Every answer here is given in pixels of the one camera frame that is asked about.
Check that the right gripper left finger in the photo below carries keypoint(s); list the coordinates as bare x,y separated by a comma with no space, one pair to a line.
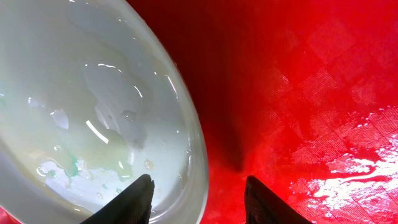
131,206

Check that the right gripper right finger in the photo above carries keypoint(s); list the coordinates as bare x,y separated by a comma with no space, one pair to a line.
263,206

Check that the mint green plate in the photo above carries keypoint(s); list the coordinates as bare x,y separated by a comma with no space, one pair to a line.
91,101

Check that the red plastic tray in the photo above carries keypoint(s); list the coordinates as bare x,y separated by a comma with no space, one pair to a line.
300,94

